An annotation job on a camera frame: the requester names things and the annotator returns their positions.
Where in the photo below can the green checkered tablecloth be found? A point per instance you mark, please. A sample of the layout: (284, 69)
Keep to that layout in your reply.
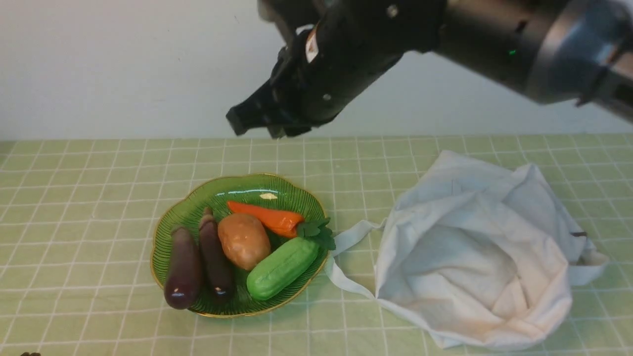
(78, 216)

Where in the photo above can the white cloth bag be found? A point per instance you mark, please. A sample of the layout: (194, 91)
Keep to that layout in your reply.
(477, 255)

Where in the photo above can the orange carrot with leaves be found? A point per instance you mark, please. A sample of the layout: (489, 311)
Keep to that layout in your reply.
(289, 224)

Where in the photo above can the slim purple eggplant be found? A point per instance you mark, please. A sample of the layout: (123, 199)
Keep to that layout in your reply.
(218, 269)

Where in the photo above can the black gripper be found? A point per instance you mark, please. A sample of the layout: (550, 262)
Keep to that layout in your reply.
(335, 49)

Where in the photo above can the green ribbed glass plate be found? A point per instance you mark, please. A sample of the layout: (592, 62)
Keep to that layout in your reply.
(266, 190)

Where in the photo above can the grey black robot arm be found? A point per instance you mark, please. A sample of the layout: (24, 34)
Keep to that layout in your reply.
(548, 51)

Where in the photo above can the green cucumber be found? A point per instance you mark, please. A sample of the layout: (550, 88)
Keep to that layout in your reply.
(281, 268)

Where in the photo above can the brown potato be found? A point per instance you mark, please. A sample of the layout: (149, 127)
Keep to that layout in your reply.
(244, 240)

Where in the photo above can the plump dark purple eggplant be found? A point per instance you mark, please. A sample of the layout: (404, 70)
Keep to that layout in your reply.
(184, 278)

